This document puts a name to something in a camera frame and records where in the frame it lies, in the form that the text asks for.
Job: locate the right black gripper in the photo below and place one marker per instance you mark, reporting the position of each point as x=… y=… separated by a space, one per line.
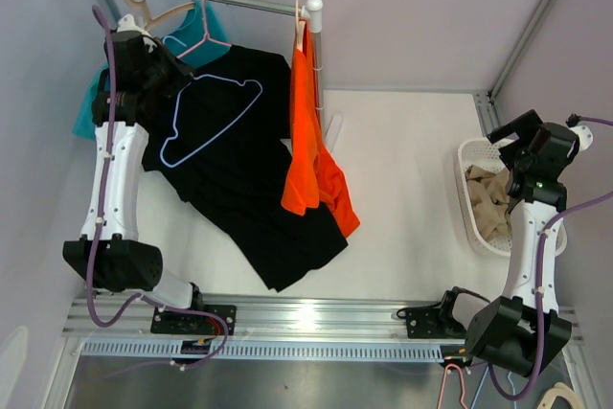
x=527 y=124

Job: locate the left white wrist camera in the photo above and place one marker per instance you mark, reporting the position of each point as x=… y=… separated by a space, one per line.
x=130 y=23

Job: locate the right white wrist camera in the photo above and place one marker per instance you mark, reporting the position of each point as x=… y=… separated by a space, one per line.
x=584 y=133

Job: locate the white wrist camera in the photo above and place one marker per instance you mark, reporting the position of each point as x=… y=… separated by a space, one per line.
x=584 y=133
x=130 y=23

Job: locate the white plastic basket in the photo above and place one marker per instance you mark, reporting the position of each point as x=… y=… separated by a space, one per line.
x=484 y=154

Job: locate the aluminium mounting rail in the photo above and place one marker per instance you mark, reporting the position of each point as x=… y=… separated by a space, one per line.
x=271 y=328

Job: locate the pink wire hanger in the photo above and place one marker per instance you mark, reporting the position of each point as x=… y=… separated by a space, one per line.
x=206 y=37

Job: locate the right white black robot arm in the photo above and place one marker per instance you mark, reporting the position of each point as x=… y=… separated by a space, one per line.
x=520 y=331

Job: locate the beige wooden hanger right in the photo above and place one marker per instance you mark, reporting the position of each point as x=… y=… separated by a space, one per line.
x=301 y=17

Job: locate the orange t shirt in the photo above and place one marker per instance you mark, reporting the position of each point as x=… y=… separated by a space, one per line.
x=313 y=177

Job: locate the beige wooden hanger left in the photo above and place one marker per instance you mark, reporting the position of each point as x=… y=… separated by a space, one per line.
x=150 y=20

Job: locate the black t shirt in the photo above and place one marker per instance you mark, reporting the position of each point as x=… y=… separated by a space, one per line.
x=238 y=182

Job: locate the wooden hanger on floor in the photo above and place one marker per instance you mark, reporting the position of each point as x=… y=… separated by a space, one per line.
x=560 y=391

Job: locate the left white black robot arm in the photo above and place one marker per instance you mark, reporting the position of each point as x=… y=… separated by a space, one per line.
x=108 y=254

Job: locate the beige wooden hanger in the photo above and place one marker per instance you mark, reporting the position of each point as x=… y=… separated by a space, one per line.
x=150 y=20
x=301 y=17

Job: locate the light blue wire hanger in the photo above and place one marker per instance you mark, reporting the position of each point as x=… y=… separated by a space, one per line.
x=221 y=94

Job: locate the beige t shirt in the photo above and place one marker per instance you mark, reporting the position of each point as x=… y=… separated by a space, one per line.
x=489 y=201

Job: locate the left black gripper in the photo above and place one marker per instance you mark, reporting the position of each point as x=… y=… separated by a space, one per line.
x=182 y=73

